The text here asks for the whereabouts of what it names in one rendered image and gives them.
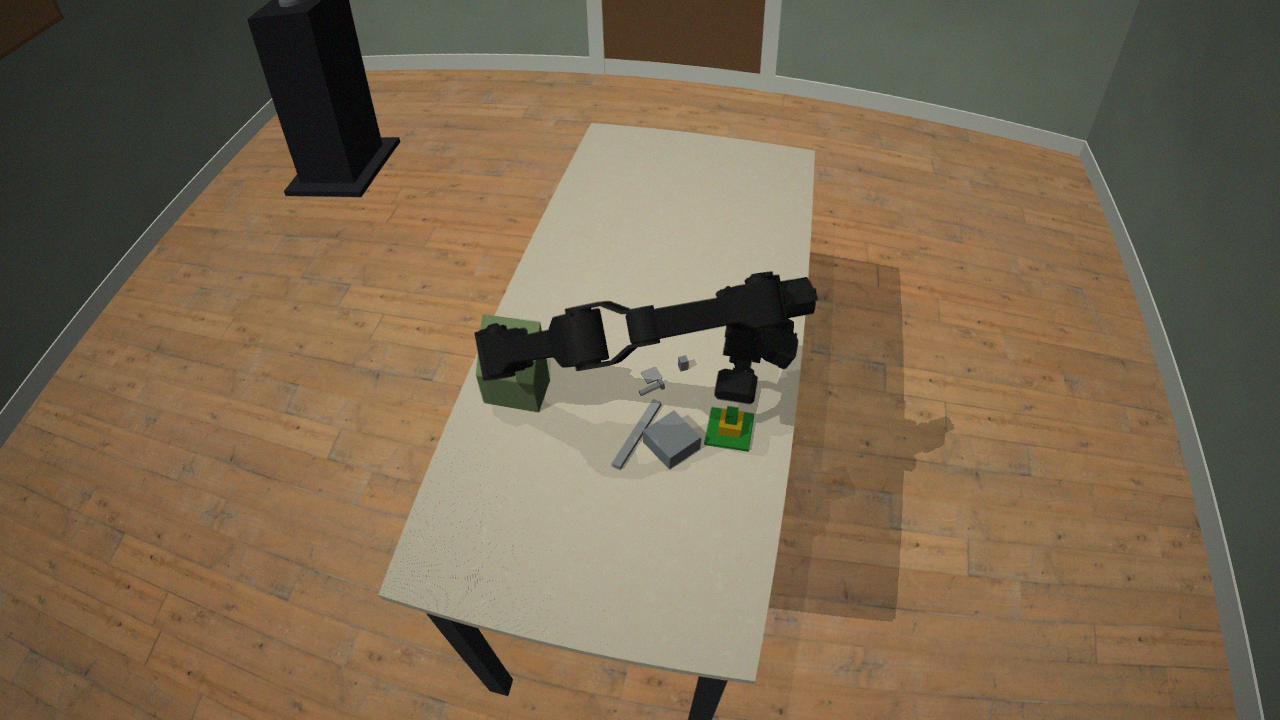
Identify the yellow square nut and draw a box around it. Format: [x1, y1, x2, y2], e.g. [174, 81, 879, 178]
[718, 409, 744, 438]

